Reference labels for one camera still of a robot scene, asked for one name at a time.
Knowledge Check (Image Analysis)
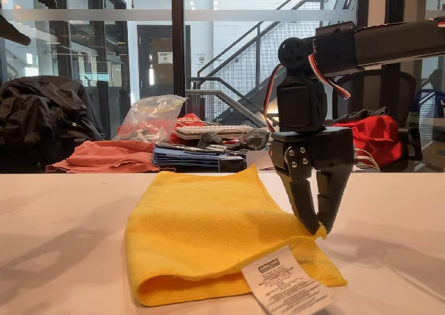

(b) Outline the black mesh office chair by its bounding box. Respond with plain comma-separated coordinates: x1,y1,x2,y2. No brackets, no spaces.
332,67,423,172

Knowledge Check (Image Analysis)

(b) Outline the white keyboard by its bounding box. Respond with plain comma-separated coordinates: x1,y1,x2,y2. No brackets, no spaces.
172,124,254,141

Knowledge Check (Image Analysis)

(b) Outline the red jacket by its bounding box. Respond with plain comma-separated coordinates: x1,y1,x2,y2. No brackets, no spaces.
325,106,404,168

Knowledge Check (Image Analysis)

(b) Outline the white charging cable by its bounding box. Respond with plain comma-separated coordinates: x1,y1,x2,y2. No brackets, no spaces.
354,147,380,170
354,154,378,172

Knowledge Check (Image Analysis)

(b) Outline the small black box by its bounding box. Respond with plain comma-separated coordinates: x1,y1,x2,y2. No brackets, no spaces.
218,156,246,172

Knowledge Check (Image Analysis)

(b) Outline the clear plastic bag with parts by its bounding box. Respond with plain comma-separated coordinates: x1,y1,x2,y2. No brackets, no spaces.
113,95,188,145

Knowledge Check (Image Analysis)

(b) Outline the red cloth with white print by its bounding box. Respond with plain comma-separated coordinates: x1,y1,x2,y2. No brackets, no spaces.
116,113,204,142

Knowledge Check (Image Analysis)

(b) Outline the blue plastic folder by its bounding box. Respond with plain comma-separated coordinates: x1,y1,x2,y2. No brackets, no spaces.
152,146,246,172

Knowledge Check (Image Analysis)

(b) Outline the salmon orange shirt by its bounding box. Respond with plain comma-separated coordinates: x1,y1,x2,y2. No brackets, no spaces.
45,140,177,174

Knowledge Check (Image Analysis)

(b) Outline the dark door with sign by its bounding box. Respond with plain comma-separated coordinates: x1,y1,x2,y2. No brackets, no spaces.
137,25,191,100

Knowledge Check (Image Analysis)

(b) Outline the silver keypad phone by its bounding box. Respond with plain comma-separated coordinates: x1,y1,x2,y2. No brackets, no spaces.
182,147,225,155

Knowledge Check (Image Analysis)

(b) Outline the dark antistatic bag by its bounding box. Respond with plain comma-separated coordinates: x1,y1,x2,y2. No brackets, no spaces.
197,131,223,149
245,128,271,152

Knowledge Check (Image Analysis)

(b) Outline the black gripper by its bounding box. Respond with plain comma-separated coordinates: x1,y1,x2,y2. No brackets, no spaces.
270,126,355,235

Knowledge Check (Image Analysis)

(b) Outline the lined paper sheet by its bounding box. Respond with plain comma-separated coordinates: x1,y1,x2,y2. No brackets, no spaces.
245,150,276,172

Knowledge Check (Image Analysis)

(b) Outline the black jacket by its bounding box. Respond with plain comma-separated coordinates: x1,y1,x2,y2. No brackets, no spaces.
0,75,107,173

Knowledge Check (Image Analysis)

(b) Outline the black metal staircase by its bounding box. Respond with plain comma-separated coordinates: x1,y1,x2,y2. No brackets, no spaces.
186,0,359,128

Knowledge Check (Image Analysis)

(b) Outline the yellow microfiber towel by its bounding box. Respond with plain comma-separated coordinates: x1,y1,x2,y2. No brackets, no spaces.
124,163,348,315

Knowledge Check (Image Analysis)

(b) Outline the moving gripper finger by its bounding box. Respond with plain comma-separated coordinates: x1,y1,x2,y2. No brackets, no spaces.
0,15,32,47

